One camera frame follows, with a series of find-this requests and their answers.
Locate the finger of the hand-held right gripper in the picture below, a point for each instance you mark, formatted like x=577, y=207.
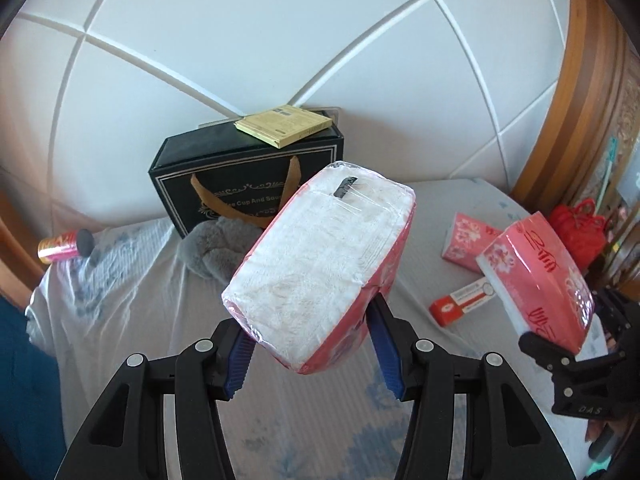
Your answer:
x=617, y=307
x=550, y=352

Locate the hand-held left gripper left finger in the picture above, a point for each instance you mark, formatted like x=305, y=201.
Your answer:
x=239, y=360

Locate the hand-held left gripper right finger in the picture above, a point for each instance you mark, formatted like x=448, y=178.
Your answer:
x=385, y=355

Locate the pink tissue pack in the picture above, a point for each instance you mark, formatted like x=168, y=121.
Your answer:
x=462, y=240
x=535, y=270
x=310, y=270

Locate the person's right hand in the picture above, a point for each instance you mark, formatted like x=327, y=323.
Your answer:
x=594, y=430

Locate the small red and white box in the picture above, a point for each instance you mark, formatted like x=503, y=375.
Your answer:
x=457, y=305

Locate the red mesh bag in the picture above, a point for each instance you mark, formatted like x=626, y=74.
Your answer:
x=575, y=230

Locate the grey plush toy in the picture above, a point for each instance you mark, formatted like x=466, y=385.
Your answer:
x=210, y=250

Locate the teal plastic stick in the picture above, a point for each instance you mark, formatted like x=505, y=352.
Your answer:
x=609, y=165

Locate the red yellow can black cap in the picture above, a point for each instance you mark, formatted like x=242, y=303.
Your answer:
x=60, y=247

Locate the dark blue cloth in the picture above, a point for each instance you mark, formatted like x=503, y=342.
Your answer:
x=25, y=385

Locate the flat yellow box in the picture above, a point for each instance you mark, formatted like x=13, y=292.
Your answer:
x=282, y=122

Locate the white padded headboard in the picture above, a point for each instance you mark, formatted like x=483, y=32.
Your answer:
x=250, y=35

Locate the carved wooden bed frame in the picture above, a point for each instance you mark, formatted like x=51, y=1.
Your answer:
x=590, y=85

